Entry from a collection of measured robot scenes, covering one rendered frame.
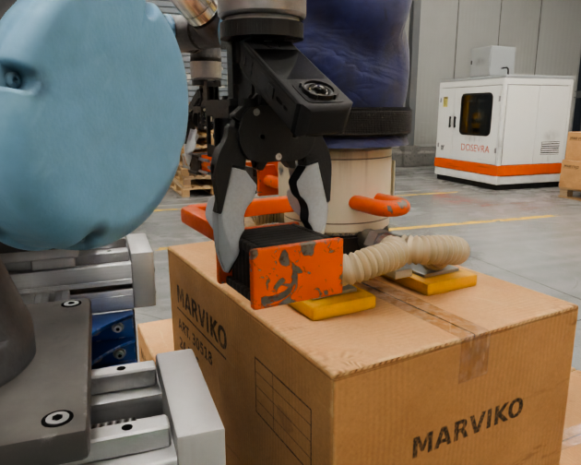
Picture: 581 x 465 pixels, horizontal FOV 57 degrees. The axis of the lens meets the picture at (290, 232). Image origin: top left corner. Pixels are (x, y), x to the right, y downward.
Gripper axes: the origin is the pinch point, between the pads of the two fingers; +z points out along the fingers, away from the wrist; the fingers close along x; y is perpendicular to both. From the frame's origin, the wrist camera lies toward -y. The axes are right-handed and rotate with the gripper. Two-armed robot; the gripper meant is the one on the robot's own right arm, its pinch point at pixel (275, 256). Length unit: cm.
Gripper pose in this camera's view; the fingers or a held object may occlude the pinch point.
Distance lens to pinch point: 47.9
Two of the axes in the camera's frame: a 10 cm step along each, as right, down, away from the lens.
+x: -8.8, 1.1, -4.6
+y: -4.8, -2.0, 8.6
